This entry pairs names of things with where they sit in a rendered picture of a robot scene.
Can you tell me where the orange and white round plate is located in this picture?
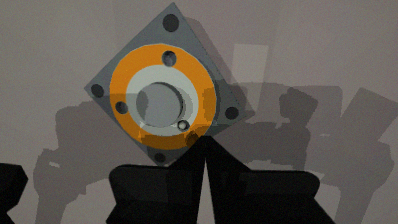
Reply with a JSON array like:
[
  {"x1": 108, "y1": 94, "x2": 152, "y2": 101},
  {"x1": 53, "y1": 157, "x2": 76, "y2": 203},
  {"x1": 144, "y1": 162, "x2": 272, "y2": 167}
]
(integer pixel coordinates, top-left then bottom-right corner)
[{"x1": 110, "y1": 44, "x2": 217, "y2": 150}]

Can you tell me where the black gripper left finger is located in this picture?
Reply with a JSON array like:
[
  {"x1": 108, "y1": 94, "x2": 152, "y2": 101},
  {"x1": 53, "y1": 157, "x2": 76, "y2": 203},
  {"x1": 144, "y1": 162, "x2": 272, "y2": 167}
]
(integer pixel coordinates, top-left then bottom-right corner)
[{"x1": 108, "y1": 135, "x2": 207, "y2": 224}]

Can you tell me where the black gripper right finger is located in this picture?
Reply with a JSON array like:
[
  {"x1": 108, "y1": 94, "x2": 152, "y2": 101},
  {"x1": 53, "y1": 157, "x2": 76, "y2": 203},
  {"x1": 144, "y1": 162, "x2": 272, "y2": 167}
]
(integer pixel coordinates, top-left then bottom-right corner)
[{"x1": 206, "y1": 136, "x2": 320, "y2": 224}]

